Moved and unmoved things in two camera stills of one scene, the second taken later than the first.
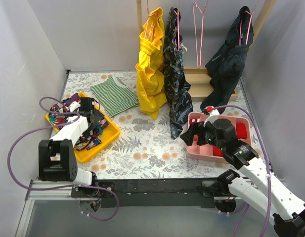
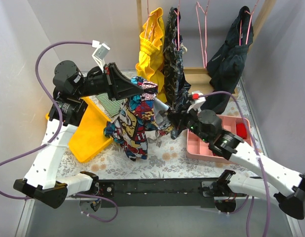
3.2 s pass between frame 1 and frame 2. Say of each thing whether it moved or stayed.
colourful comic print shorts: moved
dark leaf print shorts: stayed
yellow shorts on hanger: stayed
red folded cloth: stayed
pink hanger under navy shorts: stayed
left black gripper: moved
